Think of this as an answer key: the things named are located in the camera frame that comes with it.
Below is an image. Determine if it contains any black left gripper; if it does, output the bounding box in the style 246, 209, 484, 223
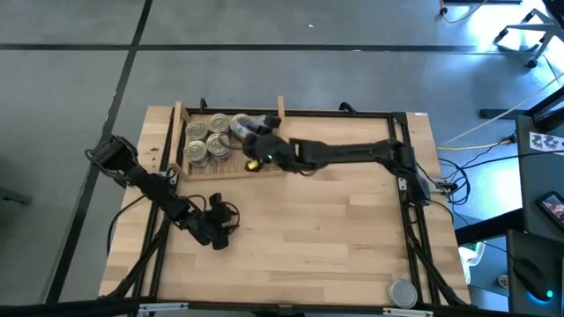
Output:
193, 192, 237, 251

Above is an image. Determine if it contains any grey office chair base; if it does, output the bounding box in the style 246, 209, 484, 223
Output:
493, 7, 564, 70

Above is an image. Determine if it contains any yellow floor cable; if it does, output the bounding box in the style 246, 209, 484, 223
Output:
435, 138, 516, 151

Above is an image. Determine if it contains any black cable bundle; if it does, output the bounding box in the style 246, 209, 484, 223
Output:
438, 157, 472, 207

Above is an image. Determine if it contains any black left wrist camera cable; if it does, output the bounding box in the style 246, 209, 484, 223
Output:
222, 200, 242, 232

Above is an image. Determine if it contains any grey metal bracket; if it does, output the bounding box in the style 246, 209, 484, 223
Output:
137, 301, 189, 314
382, 306, 434, 317

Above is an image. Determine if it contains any long cream floor cable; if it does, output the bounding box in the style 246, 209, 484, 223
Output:
435, 70, 564, 146

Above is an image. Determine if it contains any printed white paper sheet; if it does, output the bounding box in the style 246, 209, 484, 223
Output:
528, 130, 564, 154

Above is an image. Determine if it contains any white plastic bag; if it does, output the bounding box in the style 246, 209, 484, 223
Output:
457, 240, 486, 285

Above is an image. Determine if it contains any wooden slatted shelf rack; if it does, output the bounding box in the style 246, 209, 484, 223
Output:
169, 94, 290, 181

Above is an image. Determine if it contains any blue salmon can gold lid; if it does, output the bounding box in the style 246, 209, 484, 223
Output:
182, 139, 209, 168
205, 132, 232, 162
184, 119, 209, 142
206, 112, 232, 136
229, 113, 255, 140

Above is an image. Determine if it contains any dark grey desk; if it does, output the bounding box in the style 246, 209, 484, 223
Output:
514, 112, 564, 241
505, 228, 564, 317

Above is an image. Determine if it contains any black power cable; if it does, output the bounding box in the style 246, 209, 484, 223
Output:
105, 193, 149, 257

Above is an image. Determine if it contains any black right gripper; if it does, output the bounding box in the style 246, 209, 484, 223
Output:
242, 114, 294, 172

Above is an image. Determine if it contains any black smartphone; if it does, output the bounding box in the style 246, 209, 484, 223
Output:
535, 189, 564, 232

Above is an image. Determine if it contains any cream cable with black plug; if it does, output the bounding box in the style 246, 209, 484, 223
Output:
439, 0, 488, 25

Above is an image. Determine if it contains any black aluminium table frame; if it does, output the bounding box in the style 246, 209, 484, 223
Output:
99, 107, 475, 312

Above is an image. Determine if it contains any black computer mouse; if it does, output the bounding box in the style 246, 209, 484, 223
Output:
513, 257, 554, 303

